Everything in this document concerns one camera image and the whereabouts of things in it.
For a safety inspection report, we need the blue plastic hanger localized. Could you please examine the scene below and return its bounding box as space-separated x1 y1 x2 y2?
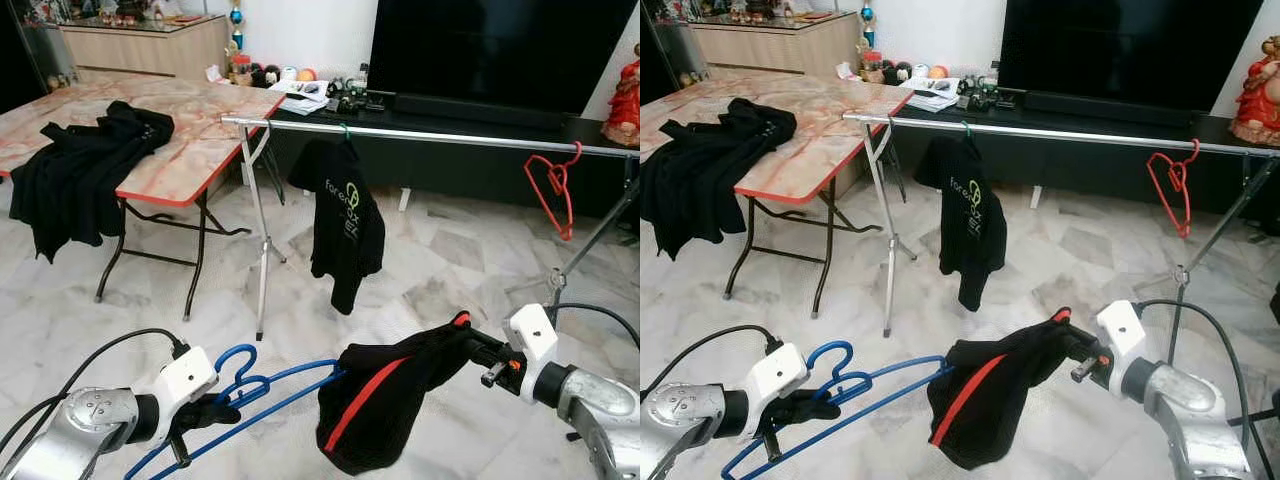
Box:
123 343 346 480
720 340 949 480

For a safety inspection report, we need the black garment red stripe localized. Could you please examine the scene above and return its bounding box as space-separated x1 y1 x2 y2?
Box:
927 308 1076 471
316 312 476 476

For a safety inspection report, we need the red hanger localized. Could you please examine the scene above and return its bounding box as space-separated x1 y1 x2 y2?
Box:
1147 138 1201 239
523 140 584 242

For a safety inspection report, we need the black shirt green print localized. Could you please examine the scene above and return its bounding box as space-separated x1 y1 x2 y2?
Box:
288 135 387 317
913 133 1009 313

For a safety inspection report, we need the silver clothes rack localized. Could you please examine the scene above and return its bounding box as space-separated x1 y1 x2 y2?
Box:
842 110 1280 366
219 113 640 342

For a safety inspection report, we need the black soundbar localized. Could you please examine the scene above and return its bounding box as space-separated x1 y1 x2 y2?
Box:
1022 90 1201 128
393 93 568 133

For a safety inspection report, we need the black shirt white print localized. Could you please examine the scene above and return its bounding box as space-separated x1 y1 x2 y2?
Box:
640 97 798 261
8 100 176 263

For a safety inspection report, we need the red Buddha figurine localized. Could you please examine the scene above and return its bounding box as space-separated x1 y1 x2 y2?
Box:
602 57 640 149
1230 35 1280 147

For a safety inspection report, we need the marble top folding table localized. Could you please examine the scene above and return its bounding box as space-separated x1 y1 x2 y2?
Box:
0 75 289 323
640 70 915 319

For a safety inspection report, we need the black television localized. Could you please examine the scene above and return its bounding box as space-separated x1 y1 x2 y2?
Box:
367 0 639 114
997 0 1266 113

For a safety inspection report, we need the stack of papers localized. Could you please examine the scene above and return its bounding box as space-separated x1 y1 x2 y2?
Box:
272 79 331 116
900 77 961 113

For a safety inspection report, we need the wooden sideboard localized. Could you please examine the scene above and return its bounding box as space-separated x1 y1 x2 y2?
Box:
60 15 231 86
688 12 861 81

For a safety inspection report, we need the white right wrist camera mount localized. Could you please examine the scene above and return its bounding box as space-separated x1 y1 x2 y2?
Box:
502 303 560 389
1095 300 1151 386

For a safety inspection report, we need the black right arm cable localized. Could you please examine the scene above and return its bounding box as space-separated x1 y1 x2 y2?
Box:
1133 297 1280 480
545 303 640 349

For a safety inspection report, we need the black wire hanger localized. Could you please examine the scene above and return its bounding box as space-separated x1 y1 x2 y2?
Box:
262 122 288 208
883 120 908 204

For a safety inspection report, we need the black camera gadget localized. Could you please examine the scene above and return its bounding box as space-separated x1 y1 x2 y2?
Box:
328 75 386 113
957 73 1016 111

